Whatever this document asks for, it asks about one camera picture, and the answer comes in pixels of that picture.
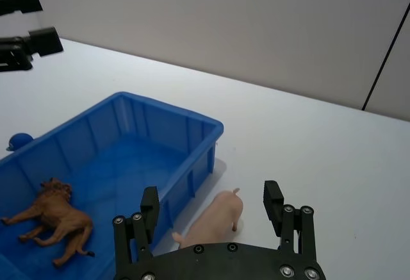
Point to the brown lion toy figure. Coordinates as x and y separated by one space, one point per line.
64 219

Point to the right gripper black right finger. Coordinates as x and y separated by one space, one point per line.
272 206

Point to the small blue toy figure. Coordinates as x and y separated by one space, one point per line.
20 140

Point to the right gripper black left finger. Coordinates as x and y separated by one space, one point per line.
128 238

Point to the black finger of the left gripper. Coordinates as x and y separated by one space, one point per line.
41 41
27 1

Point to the pink pig toy figure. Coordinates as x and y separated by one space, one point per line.
218 219

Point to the blue plastic bin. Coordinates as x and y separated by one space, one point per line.
128 158

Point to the thin black pole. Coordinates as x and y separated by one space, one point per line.
384 62

